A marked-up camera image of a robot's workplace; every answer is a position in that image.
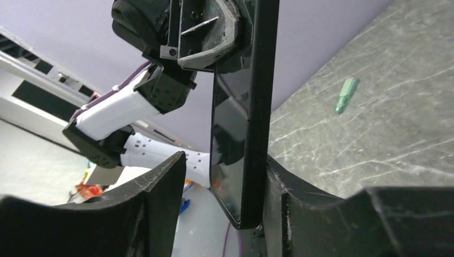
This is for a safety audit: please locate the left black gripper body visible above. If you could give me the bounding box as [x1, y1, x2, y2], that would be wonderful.
[142, 0, 198, 75]

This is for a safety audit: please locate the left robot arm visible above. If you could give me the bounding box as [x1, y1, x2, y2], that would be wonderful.
[63, 1, 254, 169]

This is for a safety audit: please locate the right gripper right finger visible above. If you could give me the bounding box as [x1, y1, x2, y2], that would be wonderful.
[263, 157, 453, 256]

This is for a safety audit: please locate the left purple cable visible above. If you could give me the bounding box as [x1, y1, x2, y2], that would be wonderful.
[71, 60, 153, 118]

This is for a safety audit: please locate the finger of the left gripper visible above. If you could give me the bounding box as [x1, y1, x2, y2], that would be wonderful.
[177, 1, 254, 71]

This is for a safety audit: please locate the black phone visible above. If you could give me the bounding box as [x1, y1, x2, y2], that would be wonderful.
[209, 0, 279, 230]

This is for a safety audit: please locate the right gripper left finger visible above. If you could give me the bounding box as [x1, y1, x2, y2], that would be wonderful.
[1, 152, 186, 256]

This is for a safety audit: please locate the green marker cap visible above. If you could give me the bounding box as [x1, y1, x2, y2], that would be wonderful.
[334, 77, 360, 114]

